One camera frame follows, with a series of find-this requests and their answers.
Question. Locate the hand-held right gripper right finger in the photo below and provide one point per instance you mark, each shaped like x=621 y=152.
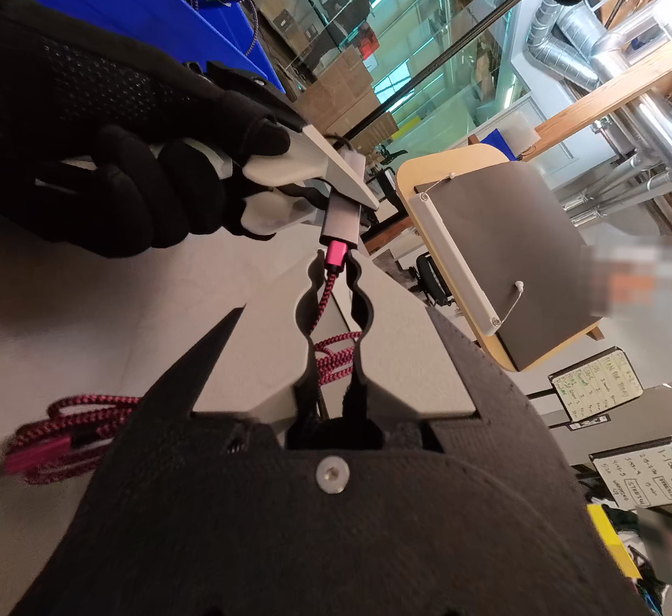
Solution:
x=420 y=358

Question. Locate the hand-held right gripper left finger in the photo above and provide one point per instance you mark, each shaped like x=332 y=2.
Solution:
x=252 y=358

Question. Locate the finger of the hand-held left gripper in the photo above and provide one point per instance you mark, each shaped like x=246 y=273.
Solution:
x=315 y=164
x=278 y=214

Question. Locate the person's left hand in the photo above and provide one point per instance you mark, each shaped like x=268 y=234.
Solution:
x=78 y=101

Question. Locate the stack of cardboard boxes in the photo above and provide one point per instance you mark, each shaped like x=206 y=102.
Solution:
x=336 y=96

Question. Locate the black office chair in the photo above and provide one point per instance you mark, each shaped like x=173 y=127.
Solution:
x=433 y=274

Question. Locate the wooden book stand white base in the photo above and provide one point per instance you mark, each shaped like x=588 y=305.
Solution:
x=456 y=269

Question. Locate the dark grey panel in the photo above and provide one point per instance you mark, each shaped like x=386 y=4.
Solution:
x=514 y=259

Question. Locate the handwritten whiteboard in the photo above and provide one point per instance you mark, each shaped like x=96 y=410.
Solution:
x=596 y=385
x=630 y=474

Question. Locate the yellow plastic bin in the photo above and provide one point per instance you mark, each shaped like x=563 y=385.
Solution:
x=609 y=537

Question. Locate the silver ventilation duct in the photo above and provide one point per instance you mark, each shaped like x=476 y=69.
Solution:
x=561 y=48

